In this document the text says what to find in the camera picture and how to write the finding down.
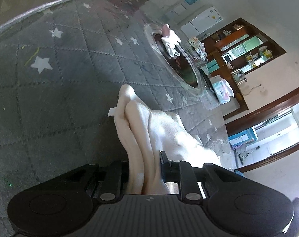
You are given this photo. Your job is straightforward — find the patterned crumpled cloth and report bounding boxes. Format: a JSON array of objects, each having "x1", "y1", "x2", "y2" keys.
[{"x1": 188, "y1": 36, "x2": 207, "y2": 62}]

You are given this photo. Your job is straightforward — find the round dark table inset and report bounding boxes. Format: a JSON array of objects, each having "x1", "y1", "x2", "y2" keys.
[{"x1": 154, "y1": 34, "x2": 198, "y2": 88}]

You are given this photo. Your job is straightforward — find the small white cloth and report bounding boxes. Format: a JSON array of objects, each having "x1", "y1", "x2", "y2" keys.
[{"x1": 161, "y1": 24, "x2": 181, "y2": 58}]

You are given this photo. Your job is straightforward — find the grey star quilted mat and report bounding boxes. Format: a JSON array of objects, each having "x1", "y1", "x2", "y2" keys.
[{"x1": 0, "y1": 0, "x2": 231, "y2": 236}]

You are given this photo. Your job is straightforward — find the cream white garment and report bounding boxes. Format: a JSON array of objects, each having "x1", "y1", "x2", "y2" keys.
[{"x1": 108, "y1": 85, "x2": 221, "y2": 195}]

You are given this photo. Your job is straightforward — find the tissue pack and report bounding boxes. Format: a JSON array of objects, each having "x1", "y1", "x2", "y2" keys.
[{"x1": 210, "y1": 75, "x2": 235, "y2": 105}]

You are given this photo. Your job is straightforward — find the black remote on table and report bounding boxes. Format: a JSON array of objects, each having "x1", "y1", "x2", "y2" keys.
[{"x1": 199, "y1": 69, "x2": 215, "y2": 95}]

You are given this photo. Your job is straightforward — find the white refrigerator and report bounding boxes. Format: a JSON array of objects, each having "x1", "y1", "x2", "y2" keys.
[{"x1": 178, "y1": 6, "x2": 223, "y2": 38}]

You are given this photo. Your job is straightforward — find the wooden sideboard counter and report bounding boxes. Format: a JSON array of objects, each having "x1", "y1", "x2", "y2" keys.
[{"x1": 201, "y1": 51, "x2": 249, "y2": 120}]

